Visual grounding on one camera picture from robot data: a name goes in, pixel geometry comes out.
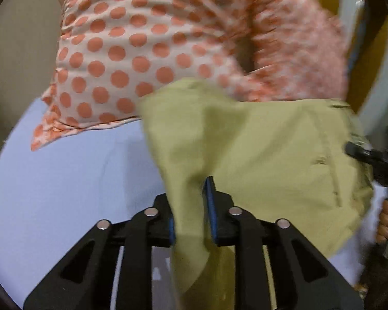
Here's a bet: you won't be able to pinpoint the yellow-green pants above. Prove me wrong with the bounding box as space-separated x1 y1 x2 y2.
139 79 373 309

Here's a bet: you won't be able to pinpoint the white bed mattress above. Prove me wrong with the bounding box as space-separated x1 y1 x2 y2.
0 98 388 309

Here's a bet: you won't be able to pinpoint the orange polka dot pillow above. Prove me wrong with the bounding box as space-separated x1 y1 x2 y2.
31 0 251 150
235 0 348 102

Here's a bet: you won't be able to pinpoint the wooden framed glass door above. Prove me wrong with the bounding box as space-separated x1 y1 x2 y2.
319 0 388 136

